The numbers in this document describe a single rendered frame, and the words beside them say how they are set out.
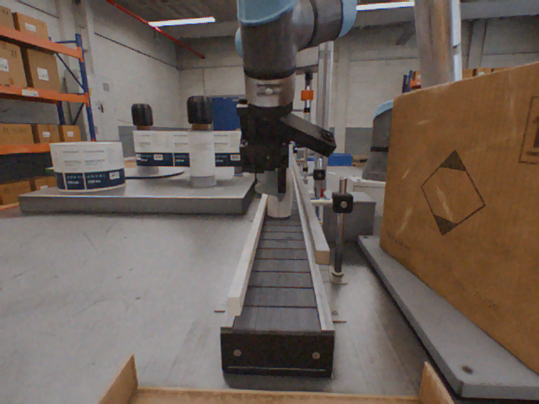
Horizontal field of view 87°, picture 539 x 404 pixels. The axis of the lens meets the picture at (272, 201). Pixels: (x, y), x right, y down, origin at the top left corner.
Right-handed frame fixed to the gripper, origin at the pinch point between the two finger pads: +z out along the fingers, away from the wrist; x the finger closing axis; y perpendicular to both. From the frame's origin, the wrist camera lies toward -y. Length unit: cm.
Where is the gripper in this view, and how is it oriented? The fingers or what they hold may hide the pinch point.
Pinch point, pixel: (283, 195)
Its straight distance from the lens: 57.0
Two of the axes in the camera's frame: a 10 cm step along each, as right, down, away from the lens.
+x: -0.4, 6.9, -7.2
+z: 0.2, 7.3, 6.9
